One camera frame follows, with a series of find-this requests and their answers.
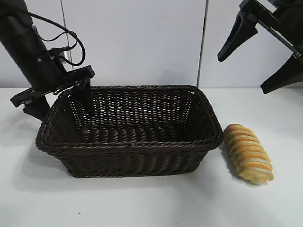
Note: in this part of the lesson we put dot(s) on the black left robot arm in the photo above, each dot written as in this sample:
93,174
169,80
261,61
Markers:
11,9

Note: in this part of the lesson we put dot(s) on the long striped bread loaf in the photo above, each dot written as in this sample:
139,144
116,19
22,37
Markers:
248,153

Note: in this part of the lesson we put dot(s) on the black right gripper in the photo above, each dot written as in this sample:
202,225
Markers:
286,16

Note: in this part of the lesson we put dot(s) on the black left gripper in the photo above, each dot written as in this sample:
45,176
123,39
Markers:
33,59

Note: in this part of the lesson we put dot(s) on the dark brown wicker basket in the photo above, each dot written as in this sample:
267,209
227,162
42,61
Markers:
132,156

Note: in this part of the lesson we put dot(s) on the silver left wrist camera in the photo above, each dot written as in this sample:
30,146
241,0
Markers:
65,56

